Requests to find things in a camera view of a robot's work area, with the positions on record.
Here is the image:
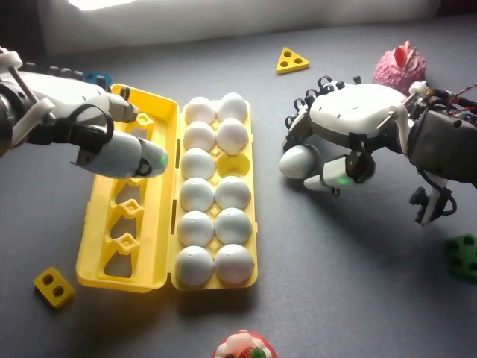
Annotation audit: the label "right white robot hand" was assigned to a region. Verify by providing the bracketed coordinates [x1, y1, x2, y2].
[282, 75, 410, 195]

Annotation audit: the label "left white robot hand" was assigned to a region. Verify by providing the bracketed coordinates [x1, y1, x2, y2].
[20, 63, 169, 180]

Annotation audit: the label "white toy egg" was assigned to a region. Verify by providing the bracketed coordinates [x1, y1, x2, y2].
[177, 210, 216, 248]
[215, 92, 249, 123]
[214, 207, 253, 247]
[184, 96, 217, 125]
[183, 121, 217, 152]
[179, 177, 217, 210]
[215, 175, 251, 210]
[174, 245, 215, 287]
[215, 118, 250, 156]
[279, 144, 323, 180]
[214, 243, 256, 286]
[180, 148, 217, 180]

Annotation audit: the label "yellow egg carton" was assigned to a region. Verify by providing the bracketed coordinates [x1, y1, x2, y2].
[75, 83, 259, 294]

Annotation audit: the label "pink toy cake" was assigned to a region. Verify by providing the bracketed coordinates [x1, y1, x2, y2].
[373, 40, 426, 96]

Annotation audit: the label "yellow triangle block three holes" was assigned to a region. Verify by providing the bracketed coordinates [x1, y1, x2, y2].
[275, 47, 311, 75]

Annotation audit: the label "blue block with holes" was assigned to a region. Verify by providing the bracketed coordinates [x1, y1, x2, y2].
[83, 70, 113, 92]

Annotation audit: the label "yellow rectangular block two holes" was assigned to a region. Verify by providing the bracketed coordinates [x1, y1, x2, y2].
[33, 266, 75, 310]

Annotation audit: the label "grey table cloth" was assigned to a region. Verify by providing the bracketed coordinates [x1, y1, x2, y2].
[0, 14, 477, 358]

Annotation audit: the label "green hexagon block with holes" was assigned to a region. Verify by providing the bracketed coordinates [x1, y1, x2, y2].
[443, 233, 477, 283]

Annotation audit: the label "red white strawberry toy cake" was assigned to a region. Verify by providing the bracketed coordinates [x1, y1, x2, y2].
[212, 330, 277, 358]

